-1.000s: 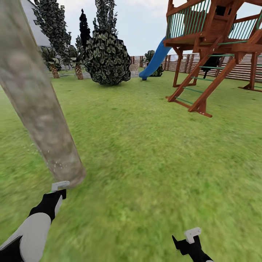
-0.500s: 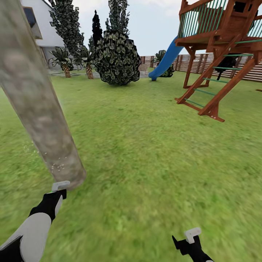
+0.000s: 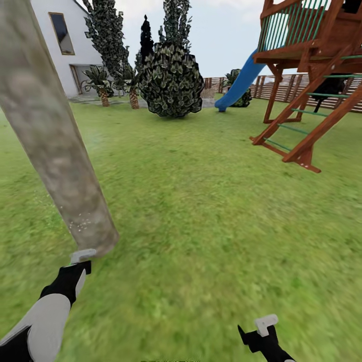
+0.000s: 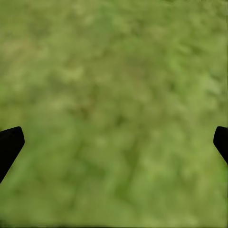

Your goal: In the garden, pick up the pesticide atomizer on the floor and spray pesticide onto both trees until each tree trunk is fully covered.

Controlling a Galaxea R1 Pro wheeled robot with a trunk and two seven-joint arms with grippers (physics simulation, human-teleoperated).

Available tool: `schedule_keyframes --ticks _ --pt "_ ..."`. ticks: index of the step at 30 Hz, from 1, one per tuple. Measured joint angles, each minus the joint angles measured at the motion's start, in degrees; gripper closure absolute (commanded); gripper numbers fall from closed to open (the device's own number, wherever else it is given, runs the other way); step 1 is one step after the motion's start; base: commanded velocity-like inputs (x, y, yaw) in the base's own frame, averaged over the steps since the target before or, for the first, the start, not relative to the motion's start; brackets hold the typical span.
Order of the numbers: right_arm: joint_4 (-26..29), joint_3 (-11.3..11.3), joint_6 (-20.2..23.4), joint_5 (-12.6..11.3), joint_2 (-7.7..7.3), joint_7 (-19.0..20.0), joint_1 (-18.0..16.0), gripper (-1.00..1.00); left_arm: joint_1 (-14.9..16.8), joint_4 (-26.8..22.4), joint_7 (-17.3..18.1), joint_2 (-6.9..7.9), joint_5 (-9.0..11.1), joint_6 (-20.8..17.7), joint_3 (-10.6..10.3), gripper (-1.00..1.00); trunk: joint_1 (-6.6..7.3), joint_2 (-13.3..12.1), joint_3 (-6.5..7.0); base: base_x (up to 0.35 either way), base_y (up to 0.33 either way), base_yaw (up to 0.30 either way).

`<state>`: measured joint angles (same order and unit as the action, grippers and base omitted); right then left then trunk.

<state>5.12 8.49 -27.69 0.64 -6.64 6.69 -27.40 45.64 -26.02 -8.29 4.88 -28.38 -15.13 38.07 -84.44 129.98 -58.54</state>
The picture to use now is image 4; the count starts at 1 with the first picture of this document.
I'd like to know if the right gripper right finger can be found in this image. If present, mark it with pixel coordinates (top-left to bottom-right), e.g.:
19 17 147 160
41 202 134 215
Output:
213 126 228 164

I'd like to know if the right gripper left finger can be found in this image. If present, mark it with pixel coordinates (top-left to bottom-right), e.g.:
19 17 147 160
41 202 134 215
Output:
0 126 25 183

